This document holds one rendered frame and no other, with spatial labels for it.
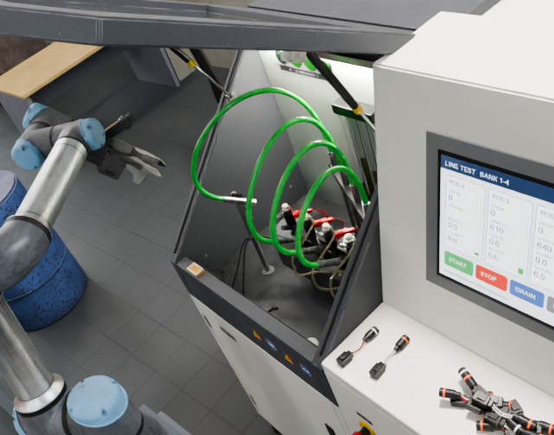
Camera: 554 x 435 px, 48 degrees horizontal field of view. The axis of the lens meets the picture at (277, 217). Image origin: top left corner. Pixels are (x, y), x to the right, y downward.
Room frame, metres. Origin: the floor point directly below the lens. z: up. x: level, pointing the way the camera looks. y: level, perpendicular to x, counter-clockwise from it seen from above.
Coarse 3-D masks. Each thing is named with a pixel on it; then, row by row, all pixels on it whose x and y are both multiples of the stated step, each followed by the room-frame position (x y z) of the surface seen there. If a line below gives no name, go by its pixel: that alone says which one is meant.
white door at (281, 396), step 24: (240, 336) 1.30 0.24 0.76; (240, 360) 1.42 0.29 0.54; (264, 360) 1.22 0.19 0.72; (264, 384) 1.32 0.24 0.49; (288, 384) 1.14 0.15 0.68; (264, 408) 1.45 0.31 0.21; (288, 408) 1.23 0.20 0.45; (312, 408) 1.06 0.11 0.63; (288, 432) 1.34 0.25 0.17; (312, 432) 1.14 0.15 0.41; (336, 432) 1.00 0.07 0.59
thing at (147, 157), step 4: (136, 148) 1.51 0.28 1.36; (136, 152) 1.50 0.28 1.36; (140, 152) 1.49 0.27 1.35; (144, 152) 1.50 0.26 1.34; (148, 152) 1.51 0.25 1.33; (136, 156) 1.49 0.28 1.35; (140, 156) 1.49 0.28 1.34; (144, 156) 1.49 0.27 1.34; (148, 156) 1.49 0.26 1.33; (152, 156) 1.49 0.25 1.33; (144, 160) 1.50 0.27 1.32; (148, 160) 1.49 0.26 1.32; (152, 160) 1.49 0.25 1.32; (156, 160) 1.49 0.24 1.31; (160, 160) 1.49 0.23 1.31; (148, 164) 1.50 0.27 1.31; (152, 164) 1.50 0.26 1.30; (160, 164) 1.49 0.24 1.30; (164, 164) 1.49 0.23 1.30
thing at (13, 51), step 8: (0, 40) 6.11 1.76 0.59; (8, 40) 6.17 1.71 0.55; (16, 40) 6.23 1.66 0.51; (24, 40) 6.28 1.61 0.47; (32, 40) 6.34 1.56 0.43; (0, 48) 6.08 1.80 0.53; (8, 48) 6.13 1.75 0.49; (16, 48) 6.19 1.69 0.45; (24, 48) 6.25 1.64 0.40; (32, 48) 6.30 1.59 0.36; (40, 48) 6.36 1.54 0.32; (0, 56) 6.05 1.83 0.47; (8, 56) 6.10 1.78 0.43; (16, 56) 6.16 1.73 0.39; (24, 56) 6.22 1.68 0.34; (0, 64) 6.02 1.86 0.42; (8, 64) 6.08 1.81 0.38; (16, 64) 6.13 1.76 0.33; (0, 72) 5.99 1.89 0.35
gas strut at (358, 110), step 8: (312, 56) 1.05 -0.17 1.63; (312, 64) 1.06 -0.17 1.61; (320, 64) 1.06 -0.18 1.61; (320, 72) 1.07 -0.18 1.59; (328, 72) 1.06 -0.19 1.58; (328, 80) 1.07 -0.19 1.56; (336, 80) 1.07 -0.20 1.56; (336, 88) 1.07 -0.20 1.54; (344, 88) 1.08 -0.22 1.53; (344, 96) 1.08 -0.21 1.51; (352, 96) 1.09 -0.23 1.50; (352, 104) 1.09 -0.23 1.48; (360, 112) 1.10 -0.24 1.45; (368, 120) 1.11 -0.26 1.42
